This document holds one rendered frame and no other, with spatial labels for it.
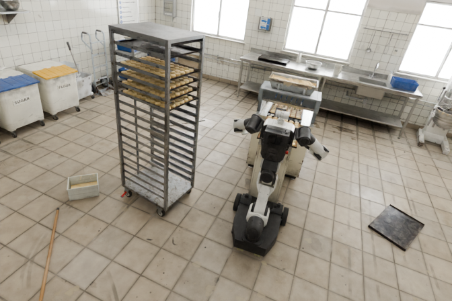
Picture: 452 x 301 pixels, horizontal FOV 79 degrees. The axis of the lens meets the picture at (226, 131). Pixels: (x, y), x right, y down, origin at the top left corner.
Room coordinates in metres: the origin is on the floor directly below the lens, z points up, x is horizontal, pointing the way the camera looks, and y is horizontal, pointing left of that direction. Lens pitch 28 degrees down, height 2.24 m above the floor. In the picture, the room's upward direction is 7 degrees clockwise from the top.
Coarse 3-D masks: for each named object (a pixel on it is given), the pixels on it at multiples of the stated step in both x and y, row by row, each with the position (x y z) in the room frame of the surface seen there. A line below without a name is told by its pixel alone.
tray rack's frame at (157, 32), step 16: (112, 32) 2.35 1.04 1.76; (128, 32) 2.24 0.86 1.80; (144, 32) 2.22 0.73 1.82; (160, 32) 2.31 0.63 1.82; (176, 32) 2.40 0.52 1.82; (192, 32) 2.50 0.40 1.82; (112, 48) 2.34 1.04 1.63; (112, 64) 2.34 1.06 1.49; (144, 176) 2.52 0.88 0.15; (176, 176) 2.60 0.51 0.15; (144, 192) 2.26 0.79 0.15; (160, 192) 2.29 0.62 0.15; (176, 192) 2.32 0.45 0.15; (160, 208) 2.09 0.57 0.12
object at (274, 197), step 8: (256, 152) 2.44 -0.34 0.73; (256, 160) 2.43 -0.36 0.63; (288, 160) 2.36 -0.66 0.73; (256, 168) 2.43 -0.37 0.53; (280, 168) 2.37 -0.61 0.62; (256, 176) 2.43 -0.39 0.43; (280, 176) 2.36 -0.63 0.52; (256, 184) 2.42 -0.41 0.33; (280, 184) 2.36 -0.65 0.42; (248, 192) 2.44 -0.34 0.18; (256, 192) 2.42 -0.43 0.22; (272, 192) 2.37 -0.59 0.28; (272, 200) 2.37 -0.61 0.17
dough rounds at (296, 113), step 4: (272, 104) 3.38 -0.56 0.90; (276, 104) 3.35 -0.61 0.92; (280, 104) 3.37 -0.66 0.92; (272, 108) 3.20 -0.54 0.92; (284, 108) 3.25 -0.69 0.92; (288, 108) 3.26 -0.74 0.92; (292, 108) 3.33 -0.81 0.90; (296, 108) 3.32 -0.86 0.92; (272, 112) 3.10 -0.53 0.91; (292, 112) 3.16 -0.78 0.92; (296, 112) 3.22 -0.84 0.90; (300, 112) 3.19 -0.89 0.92; (292, 116) 3.04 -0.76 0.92; (296, 116) 3.05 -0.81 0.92; (300, 116) 3.11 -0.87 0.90
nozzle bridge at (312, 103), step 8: (264, 88) 3.16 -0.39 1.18; (272, 88) 3.20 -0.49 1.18; (264, 96) 3.22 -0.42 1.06; (272, 96) 3.20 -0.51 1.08; (288, 96) 3.15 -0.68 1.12; (296, 96) 3.05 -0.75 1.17; (304, 96) 3.06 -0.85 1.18; (312, 96) 3.10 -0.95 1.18; (320, 96) 3.13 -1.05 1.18; (288, 104) 3.10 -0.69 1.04; (304, 104) 3.10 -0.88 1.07; (312, 104) 3.08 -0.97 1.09; (312, 120) 3.08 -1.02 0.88
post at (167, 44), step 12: (168, 48) 2.06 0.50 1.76; (168, 60) 2.06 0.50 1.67; (168, 72) 2.06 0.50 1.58; (168, 84) 2.07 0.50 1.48; (168, 96) 2.07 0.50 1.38; (168, 108) 2.07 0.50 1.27; (168, 120) 2.07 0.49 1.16; (168, 132) 2.07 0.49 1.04; (168, 144) 2.08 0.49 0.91; (168, 156) 2.08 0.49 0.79; (168, 168) 2.08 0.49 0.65
